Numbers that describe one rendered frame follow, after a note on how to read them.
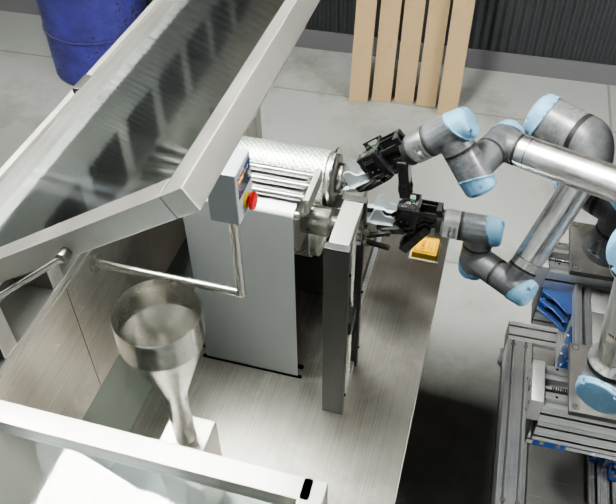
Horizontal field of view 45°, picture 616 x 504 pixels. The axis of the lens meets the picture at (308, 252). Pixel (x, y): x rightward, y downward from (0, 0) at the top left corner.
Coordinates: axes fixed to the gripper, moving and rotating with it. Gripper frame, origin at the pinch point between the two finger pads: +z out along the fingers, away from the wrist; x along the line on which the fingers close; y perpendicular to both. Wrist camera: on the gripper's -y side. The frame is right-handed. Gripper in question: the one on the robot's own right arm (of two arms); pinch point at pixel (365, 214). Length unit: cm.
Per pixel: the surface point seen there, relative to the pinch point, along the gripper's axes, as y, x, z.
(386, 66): -89, -220, 33
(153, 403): -19, 58, 38
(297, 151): 22.3, 6.5, 16.3
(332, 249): 35, 49, -3
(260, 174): 34.6, 31.4, 16.7
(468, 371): -109, -40, -38
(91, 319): 22, 67, 40
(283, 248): 24.7, 41.3, 9.0
